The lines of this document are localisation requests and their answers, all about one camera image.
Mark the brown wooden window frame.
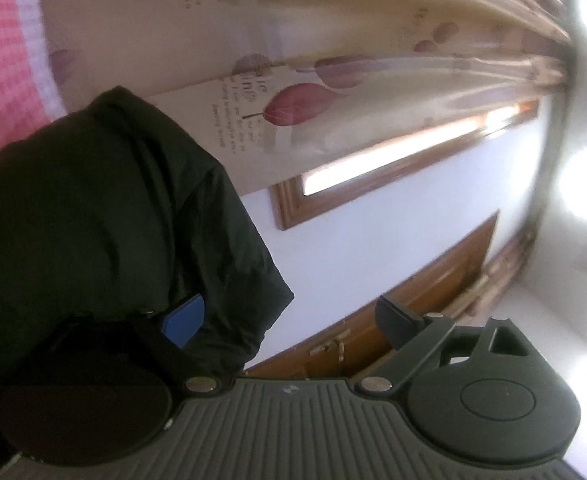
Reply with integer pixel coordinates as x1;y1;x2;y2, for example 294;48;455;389
269;100;540;231

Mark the worn wooden door frame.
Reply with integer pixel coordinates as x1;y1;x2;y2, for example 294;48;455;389
442;230;535;326

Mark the pink checkered bed sheet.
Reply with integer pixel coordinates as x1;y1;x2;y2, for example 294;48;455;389
0;0;66;150

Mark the large black garment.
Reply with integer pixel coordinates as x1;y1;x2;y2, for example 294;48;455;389
0;87;293;468

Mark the brass door handle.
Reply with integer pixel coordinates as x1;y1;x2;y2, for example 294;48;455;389
309;328;351;363

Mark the brown wooden door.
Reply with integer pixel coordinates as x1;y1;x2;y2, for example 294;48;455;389
244;212;499;379

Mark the beige leaf print curtain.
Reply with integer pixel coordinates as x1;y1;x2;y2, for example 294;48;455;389
42;0;570;194

